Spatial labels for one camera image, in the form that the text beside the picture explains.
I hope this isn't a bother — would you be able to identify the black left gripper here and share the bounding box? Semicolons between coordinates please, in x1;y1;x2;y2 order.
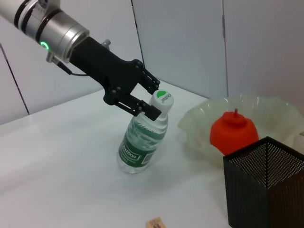
69;37;162;121

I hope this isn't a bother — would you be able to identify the clear water bottle green label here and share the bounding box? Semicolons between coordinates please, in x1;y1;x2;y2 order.
116;90;176;175

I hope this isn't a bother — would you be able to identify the red-orange toy orange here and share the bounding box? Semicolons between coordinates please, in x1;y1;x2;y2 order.
209;108;260;156

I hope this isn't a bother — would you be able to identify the small cork piece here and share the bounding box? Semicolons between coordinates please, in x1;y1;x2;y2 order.
145;216;166;228

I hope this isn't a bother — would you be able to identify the green glass fruit bowl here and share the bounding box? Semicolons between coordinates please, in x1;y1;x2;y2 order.
178;94;304;170

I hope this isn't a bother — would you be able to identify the black mesh pen holder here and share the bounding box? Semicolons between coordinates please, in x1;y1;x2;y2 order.
222;135;304;228

